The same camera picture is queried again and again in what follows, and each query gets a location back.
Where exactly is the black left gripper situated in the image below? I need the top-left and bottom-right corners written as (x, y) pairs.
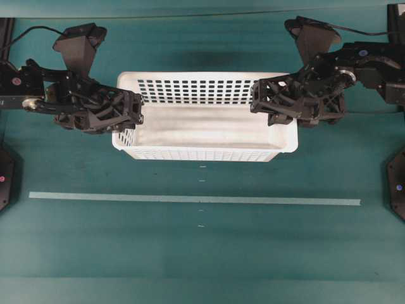
top-left (19, 59), bottom-right (144, 135)

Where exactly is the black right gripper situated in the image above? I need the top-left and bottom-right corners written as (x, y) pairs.
top-left (250, 53), bottom-right (356, 128)

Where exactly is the white perforated plastic basket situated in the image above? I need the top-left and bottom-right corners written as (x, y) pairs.
top-left (112, 72), bottom-right (299, 162)

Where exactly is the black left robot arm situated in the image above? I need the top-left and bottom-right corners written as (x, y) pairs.
top-left (1, 60), bottom-right (144, 134)

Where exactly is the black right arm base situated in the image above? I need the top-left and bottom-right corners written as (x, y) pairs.
top-left (384, 147), bottom-right (404, 222)

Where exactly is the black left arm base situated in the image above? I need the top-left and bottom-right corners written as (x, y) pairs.
top-left (1, 143), bottom-right (23, 213)

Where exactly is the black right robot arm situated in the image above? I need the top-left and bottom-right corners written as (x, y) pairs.
top-left (250, 42), bottom-right (404, 127)

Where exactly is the pale tape strip on table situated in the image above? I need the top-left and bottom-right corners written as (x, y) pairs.
top-left (28, 191), bottom-right (361, 206)

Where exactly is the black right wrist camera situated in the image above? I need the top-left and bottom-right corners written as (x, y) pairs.
top-left (284, 16), bottom-right (342, 72)

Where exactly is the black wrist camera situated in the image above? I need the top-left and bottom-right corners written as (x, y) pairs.
top-left (284, 16), bottom-right (342, 72)
top-left (53, 23), bottom-right (108, 78)

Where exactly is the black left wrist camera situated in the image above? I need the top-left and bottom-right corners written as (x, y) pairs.
top-left (53, 23), bottom-right (108, 78)

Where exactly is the black left camera cable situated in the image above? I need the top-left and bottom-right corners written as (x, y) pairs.
top-left (0, 25), bottom-right (66, 56)

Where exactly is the black camera cable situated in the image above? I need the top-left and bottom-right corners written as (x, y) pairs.
top-left (328, 22), bottom-right (390, 37)
top-left (0, 25), bottom-right (66, 56)

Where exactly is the black right camera cable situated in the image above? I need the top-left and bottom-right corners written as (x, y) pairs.
top-left (328, 22), bottom-right (390, 37)

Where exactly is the black left frame rail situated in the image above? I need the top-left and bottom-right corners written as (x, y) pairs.
top-left (0, 18), bottom-right (16, 60)

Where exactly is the black frame rail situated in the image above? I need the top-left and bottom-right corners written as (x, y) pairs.
top-left (0, 18), bottom-right (16, 60)
top-left (387, 3), bottom-right (404, 45)

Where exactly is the black right frame rail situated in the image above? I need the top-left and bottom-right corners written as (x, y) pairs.
top-left (387, 3), bottom-right (404, 45)

